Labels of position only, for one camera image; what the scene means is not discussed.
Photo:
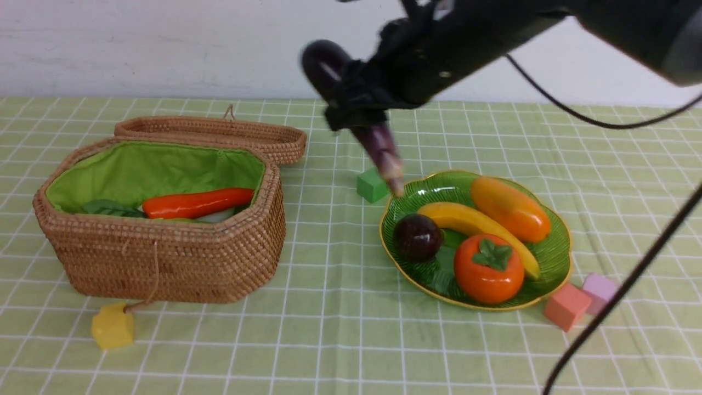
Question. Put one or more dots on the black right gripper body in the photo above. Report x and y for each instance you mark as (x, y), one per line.
(402, 73)

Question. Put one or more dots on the purple toy eggplant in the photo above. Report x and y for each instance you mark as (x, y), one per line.
(381, 145)

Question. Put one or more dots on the yellow toy banana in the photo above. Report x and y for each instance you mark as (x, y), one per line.
(469, 221)

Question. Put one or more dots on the dark purple toy plum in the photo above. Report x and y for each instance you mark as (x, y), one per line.
(417, 238)

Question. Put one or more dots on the orange yellow toy mango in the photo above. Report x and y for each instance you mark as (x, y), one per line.
(520, 214)

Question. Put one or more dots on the orange toy persimmon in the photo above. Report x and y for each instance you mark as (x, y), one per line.
(488, 269)

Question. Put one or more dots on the white toy radish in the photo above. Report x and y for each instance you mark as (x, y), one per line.
(115, 209)

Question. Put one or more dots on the green toy cucumber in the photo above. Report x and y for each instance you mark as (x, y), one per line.
(180, 220)

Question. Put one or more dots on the red toy chili pepper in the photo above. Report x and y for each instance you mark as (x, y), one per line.
(196, 205)

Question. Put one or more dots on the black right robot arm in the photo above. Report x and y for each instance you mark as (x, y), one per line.
(440, 43)

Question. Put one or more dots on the green cube block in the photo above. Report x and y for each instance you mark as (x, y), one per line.
(370, 186)

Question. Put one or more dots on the woven rattan basket lid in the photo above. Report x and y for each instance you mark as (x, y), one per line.
(277, 144)

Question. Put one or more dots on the green leaf-shaped glass plate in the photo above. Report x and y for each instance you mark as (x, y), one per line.
(436, 277)

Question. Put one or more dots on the coral orange cube block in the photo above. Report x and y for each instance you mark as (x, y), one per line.
(567, 306)

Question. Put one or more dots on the pink cube block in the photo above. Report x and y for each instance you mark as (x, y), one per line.
(600, 290)

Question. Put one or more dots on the woven rattan basket green lining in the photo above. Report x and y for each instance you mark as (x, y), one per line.
(144, 259)

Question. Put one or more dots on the yellow block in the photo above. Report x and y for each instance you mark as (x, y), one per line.
(113, 326)

